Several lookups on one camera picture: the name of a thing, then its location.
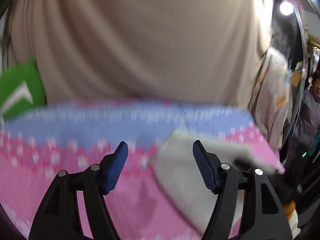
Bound white knitted sweater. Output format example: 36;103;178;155
151;128;284;233

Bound pink blue floral bedsheet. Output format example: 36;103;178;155
1;100;282;239

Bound person in grey jacket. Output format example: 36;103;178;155
287;71;319;161

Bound green pillow with white chevron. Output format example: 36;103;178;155
1;60;47;124

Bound beige curtain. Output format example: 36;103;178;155
7;0;274;108

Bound ceiling lamp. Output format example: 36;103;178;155
279;1;294;16

